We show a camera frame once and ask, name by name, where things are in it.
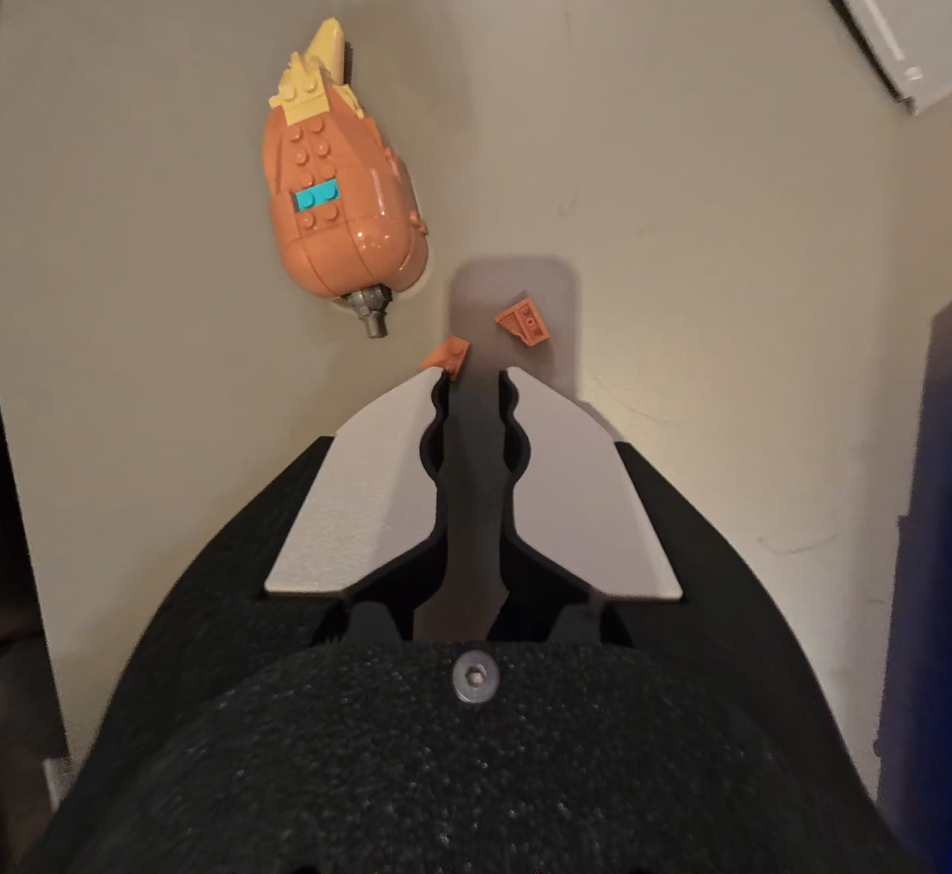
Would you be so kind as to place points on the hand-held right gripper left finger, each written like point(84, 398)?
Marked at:
point(372, 502)

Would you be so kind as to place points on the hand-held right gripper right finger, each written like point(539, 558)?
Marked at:
point(587, 509)

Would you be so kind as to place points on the small orange brick piece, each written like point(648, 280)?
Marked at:
point(446, 355)
point(524, 320)

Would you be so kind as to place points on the orange brick-built toy limb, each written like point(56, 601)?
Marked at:
point(335, 234)

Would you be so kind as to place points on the blue plastic bin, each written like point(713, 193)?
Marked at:
point(922, 517)

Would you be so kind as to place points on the grey desk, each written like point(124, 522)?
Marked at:
point(669, 182)

